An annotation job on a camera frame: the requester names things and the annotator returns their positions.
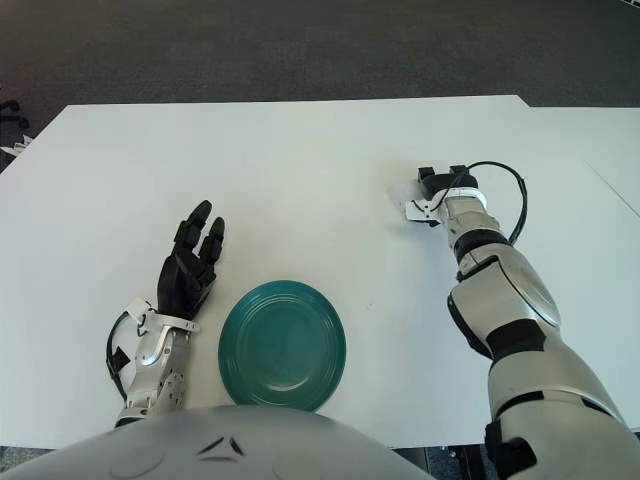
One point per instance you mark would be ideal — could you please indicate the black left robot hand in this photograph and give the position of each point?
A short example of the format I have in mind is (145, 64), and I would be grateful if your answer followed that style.
(182, 280)

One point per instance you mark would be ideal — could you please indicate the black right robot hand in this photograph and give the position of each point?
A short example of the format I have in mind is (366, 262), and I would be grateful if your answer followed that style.
(440, 182)

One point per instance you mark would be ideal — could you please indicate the green ceramic plate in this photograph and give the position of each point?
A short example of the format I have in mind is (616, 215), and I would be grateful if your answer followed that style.
(282, 345)

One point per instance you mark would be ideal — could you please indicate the grey robot torso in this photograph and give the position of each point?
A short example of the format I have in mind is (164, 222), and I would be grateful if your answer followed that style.
(200, 450)

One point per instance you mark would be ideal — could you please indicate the black office chair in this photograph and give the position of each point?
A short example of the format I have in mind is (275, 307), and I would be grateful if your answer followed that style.
(12, 122)

